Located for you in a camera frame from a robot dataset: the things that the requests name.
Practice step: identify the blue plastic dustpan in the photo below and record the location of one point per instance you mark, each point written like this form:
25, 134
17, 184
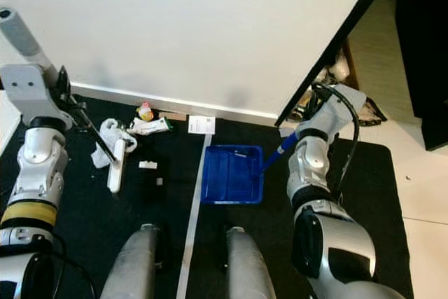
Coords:
231, 176

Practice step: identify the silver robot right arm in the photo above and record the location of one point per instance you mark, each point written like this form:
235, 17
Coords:
311, 166

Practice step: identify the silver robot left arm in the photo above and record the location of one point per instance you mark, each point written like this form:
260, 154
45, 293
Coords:
42, 173

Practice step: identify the mixed floor clutter pile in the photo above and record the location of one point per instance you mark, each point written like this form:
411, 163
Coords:
304, 106

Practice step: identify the black floor mat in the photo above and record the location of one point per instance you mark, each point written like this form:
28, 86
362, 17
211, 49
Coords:
252, 257

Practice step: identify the white plastic bag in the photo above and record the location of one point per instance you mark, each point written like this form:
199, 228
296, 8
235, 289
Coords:
108, 129

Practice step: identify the yellow snack packet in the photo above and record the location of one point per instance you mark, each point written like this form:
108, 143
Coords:
145, 112

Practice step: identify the brown cardboard strip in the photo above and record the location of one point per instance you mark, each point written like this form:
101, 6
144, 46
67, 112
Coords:
172, 115

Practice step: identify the small white block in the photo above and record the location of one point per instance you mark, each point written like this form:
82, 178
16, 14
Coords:
148, 164

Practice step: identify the small grey scrap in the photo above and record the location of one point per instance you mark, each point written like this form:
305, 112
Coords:
159, 180

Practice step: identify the white paper label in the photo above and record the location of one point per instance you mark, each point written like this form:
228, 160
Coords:
201, 124

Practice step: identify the grey robot left leg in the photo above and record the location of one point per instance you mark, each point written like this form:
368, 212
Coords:
133, 267

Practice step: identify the grey robot leg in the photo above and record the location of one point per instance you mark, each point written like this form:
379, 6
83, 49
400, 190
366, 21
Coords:
133, 267
252, 267

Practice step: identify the long white tape strip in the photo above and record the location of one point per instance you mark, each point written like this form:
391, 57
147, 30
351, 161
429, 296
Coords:
190, 236

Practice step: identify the grey tape piece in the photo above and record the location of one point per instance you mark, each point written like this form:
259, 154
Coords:
287, 132

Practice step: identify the grey robot right leg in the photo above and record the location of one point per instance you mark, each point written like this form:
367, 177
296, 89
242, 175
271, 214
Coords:
252, 267

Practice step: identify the black cabinet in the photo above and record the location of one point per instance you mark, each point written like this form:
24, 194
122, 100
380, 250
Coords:
423, 47

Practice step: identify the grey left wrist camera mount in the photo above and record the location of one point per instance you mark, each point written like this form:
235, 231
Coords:
28, 89

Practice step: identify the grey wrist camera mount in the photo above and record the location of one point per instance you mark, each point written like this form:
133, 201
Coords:
339, 106
28, 89

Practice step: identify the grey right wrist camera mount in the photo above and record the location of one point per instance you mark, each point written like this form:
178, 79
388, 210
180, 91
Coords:
339, 106

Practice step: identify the black door frame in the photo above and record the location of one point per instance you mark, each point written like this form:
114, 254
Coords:
339, 38

